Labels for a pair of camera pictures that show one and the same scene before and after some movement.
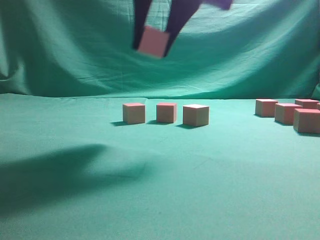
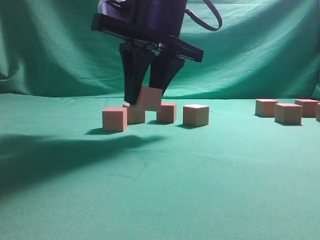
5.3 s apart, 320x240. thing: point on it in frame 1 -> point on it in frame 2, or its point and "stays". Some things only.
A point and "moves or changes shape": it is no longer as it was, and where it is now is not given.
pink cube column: [306, 120] -> [150, 99]
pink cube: [153, 44] moves or changes shape
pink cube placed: [166, 112] stays
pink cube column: [307, 103] stays
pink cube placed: [195, 115] stays
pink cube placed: [133, 113] stays
